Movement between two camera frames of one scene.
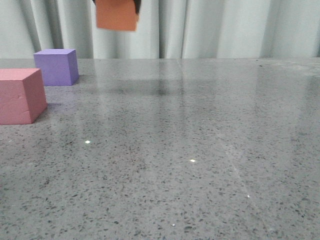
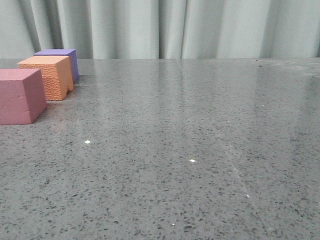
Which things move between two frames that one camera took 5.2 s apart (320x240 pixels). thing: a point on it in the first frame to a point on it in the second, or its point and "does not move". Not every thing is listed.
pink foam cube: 22,95 does not move
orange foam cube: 117,15 to 56,73
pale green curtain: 166,29 does not move
